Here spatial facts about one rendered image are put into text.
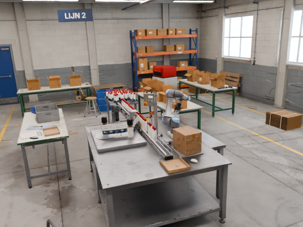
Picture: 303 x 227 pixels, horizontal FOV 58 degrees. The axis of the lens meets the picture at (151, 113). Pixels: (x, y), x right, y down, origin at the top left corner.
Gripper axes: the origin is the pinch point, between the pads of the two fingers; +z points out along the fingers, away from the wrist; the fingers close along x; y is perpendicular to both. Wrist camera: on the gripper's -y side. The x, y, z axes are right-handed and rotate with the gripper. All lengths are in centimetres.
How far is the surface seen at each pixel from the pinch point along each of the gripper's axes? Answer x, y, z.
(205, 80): 258, -296, -75
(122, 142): -103, 50, 45
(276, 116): 325, -70, -29
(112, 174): -134, 121, 61
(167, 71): 201, -443, -75
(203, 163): -38, 147, 30
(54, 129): -174, -84, 76
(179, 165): -64, 140, 38
